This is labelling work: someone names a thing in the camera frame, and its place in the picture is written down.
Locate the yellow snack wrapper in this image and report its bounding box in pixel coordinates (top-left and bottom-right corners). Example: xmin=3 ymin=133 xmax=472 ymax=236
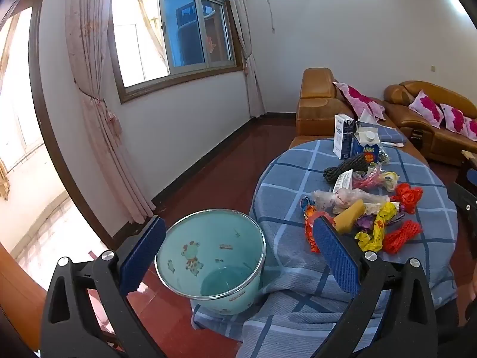
xmin=354 ymin=201 xmax=399 ymax=252

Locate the orange snack wrapper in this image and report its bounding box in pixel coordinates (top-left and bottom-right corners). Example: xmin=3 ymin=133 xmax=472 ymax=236
xmin=300 ymin=197 xmax=338 ymax=253

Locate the red foam net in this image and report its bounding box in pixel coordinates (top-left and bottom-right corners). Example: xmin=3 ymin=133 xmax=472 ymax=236
xmin=382 ymin=220 xmax=423 ymax=254
xmin=390 ymin=183 xmax=424 ymax=215

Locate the tall white and navy carton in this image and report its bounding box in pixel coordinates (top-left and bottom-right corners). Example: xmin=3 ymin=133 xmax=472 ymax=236
xmin=333 ymin=114 xmax=355 ymax=159

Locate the folded blue plaid cloth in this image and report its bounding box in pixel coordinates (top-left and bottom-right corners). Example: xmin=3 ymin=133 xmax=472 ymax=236
xmin=356 ymin=121 xmax=407 ymax=146

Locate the white label packet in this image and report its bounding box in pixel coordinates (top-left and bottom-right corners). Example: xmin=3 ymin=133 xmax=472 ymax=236
xmin=332 ymin=169 xmax=354 ymax=193

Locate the blue plaid tablecloth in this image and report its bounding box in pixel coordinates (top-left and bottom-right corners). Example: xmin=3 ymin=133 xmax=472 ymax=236
xmin=191 ymin=139 xmax=460 ymax=358

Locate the blue carton with white cap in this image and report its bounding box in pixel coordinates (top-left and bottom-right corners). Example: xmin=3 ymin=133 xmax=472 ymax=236
xmin=352 ymin=126 xmax=381 ymax=165

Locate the wide pink curtain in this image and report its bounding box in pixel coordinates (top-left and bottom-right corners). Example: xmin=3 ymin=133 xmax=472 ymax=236
xmin=65 ymin=0 xmax=155 ymax=224

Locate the yellow plastic bag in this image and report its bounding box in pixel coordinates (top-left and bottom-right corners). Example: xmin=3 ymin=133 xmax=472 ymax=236
xmin=380 ymin=171 xmax=400 ymax=193

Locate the yellow foam block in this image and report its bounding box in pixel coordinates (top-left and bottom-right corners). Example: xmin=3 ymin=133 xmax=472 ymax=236
xmin=333 ymin=199 xmax=366 ymax=235

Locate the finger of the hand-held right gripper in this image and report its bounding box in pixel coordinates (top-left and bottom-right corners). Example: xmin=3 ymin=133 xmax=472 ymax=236
xmin=446 ymin=182 xmax=477 ymax=258

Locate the orange wooden door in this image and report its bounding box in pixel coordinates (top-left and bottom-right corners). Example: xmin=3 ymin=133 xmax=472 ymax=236
xmin=0 ymin=242 xmax=49 ymax=351

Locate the clear plastic bag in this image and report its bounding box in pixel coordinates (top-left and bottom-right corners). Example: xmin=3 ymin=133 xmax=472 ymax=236
xmin=311 ymin=188 xmax=390 ymax=213

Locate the wooden doorway frame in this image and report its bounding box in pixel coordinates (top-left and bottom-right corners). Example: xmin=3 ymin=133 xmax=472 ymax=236
xmin=28 ymin=0 xmax=120 ymax=250

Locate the pink wrapper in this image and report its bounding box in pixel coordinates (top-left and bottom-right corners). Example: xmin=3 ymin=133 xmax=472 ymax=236
xmin=352 ymin=166 xmax=384 ymax=191

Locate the window with wooden frame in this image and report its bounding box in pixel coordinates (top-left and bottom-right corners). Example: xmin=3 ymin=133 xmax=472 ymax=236
xmin=108 ymin=0 xmax=244 ymax=103

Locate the narrow pink curtain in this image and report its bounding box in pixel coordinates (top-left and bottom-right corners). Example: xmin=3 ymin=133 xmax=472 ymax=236
xmin=223 ymin=0 xmax=267 ymax=118

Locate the orange leather sofa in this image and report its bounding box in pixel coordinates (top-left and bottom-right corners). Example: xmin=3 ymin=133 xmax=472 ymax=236
xmin=384 ymin=81 xmax=477 ymax=166

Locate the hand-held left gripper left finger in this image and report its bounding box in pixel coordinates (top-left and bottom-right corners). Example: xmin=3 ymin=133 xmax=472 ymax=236
xmin=39 ymin=215 xmax=167 ymax=358

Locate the purple foil wrapper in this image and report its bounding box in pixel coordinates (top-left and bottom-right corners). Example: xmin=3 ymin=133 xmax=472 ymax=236
xmin=354 ymin=212 xmax=373 ymax=230

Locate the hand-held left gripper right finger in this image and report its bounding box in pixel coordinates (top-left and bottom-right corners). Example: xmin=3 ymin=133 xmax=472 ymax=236
xmin=312 ymin=216 xmax=438 ymax=358

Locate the orange leather armchair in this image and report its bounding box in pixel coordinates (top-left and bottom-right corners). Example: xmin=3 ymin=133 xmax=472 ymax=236
xmin=290 ymin=68 xmax=429 ymax=165

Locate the pink and white pillow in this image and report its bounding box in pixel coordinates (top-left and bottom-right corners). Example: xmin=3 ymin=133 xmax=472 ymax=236
xmin=409 ymin=89 xmax=445 ymax=127
xmin=440 ymin=104 xmax=477 ymax=137
xmin=333 ymin=81 xmax=386 ymax=121

